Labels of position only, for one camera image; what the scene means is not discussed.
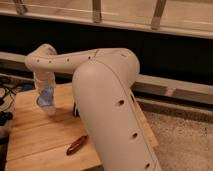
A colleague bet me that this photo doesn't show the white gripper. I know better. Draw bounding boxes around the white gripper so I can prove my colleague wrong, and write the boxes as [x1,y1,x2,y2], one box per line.
[33,72,56,116]

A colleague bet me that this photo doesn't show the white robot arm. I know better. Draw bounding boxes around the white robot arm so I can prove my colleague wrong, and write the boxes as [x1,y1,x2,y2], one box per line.
[25,44,162,171]

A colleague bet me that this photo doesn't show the wooden table board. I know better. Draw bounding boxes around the wooden table board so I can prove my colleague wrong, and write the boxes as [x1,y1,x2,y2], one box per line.
[6,84,150,171]

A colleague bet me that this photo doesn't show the black cables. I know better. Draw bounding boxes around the black cables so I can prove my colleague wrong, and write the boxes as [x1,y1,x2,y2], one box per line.
[0,76,18,127]

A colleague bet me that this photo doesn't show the brown wooden stick object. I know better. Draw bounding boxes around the brown wooden stick object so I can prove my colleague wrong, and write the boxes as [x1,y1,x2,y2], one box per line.
[66,135,88,155]

